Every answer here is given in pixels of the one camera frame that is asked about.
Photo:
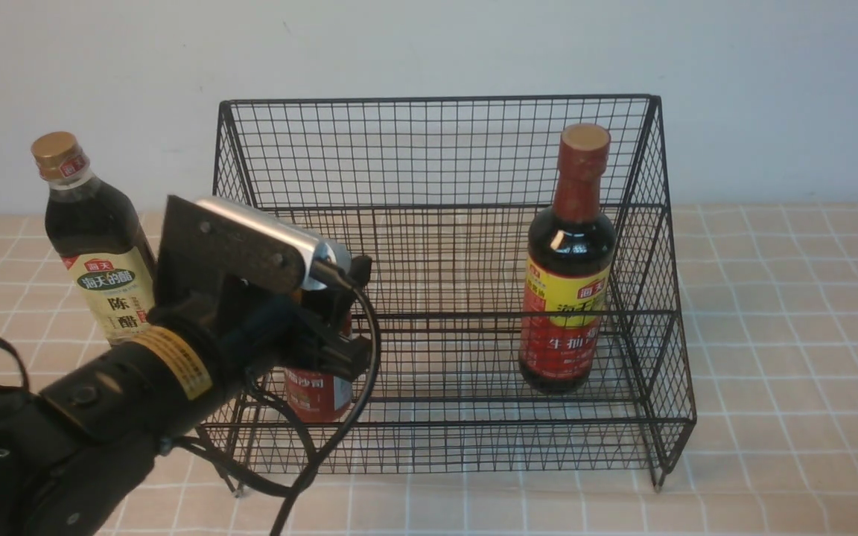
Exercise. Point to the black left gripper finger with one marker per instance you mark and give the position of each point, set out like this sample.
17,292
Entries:
332,349

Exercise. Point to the black wire mesh rack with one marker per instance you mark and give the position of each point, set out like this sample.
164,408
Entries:
440,193

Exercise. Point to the soy sauce bottle red label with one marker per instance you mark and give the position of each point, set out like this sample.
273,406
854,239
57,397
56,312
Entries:
570,249

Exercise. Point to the red chili sauce squeeze bottle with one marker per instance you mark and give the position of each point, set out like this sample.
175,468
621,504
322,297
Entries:
317,397

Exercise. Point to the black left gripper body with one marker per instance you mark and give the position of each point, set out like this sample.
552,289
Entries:
197,292

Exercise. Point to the dark vinegar bottle gold cap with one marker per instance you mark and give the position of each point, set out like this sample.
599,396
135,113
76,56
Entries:
96,233

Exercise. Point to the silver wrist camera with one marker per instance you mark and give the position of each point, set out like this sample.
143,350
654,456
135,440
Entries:
272,253

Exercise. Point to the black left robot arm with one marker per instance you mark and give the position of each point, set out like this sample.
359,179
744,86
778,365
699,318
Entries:
72,452

